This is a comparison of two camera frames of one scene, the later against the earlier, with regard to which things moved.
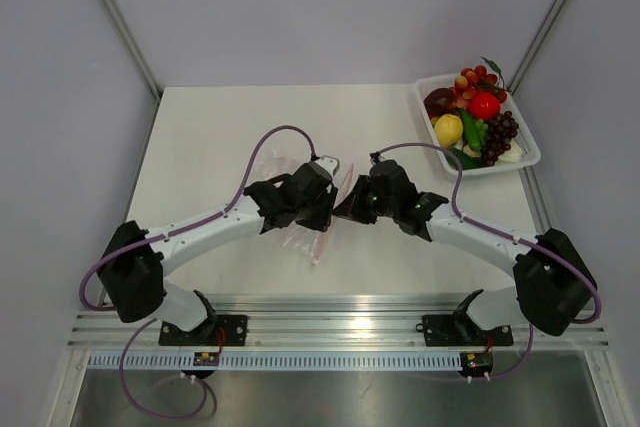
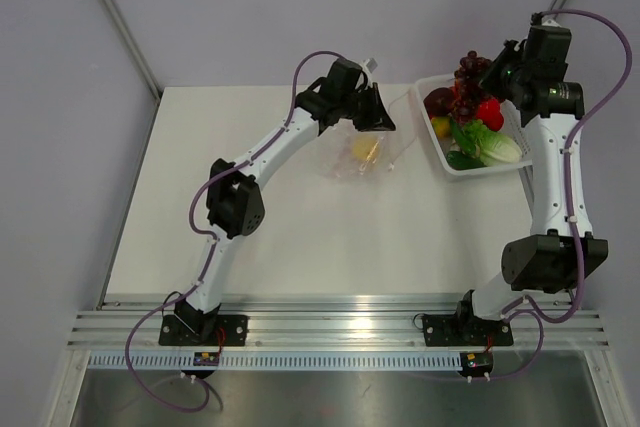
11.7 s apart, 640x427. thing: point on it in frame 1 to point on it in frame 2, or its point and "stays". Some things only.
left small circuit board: x=206 y=359 stays
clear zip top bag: x=299 y=238 to x=356 y=154
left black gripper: x=322 y=220 to x=376 y=118
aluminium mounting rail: x=321 y=321 stays
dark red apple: x=437 y=101 stays
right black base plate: x=462 y=331 stays
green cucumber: x=466 y=162 stays
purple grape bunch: x=502 y=128 to x=466 y=86
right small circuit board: x=476 y=363 stays
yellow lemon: x=448 y=129 to x=366 y=148
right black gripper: x=352 y=208 to x=490 y=82
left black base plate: x=221 y=330 stays
